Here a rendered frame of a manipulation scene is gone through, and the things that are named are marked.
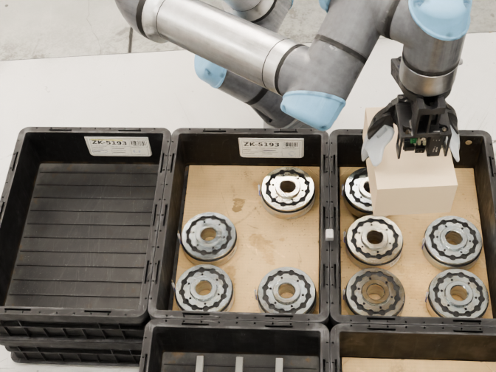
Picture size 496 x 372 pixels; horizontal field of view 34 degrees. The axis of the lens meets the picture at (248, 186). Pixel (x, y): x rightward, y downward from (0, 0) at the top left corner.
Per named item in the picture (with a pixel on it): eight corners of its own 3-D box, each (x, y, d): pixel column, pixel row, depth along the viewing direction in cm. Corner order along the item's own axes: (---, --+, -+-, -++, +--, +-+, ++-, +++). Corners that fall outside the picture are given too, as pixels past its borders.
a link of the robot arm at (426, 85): (398, 37, 107) (459, 33, 107) (394, 60, 111) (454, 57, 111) (406, 79, 103) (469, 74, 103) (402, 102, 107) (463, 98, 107)
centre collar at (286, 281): (271, 280, 142) (271, 278, 141) (300, 279, 141) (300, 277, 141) (272, 305, 139) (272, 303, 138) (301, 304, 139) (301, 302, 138)
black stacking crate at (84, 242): (37, 163, 166) (21, 128, 157) (178, 164, 164) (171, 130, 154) (-8, 341, 143) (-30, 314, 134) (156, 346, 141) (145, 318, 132)
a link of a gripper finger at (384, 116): (360, 136, 121) (398, 102, 115) (359, 128, 121) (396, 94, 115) (384, 145, 123) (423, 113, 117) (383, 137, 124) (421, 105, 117)
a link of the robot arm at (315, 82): (71, 6, 126) (304, 121, 99) (102, -58, 126) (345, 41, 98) (120, 32, 136) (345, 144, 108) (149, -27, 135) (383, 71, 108)
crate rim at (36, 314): (23, 133, 158) (20, 125, 156) (173, 135, 156) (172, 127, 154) (-27, 319, 135) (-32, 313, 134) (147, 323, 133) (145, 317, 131)
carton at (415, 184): (362, 136, 135) (365, 107, 129) (433, 132, 135) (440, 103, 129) (373, 215, 126) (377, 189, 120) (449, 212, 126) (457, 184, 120)
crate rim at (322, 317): (173, 135, 156) (172, 127, 154) (328, 136, 153) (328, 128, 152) (147, 323, 133) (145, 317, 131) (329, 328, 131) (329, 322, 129)
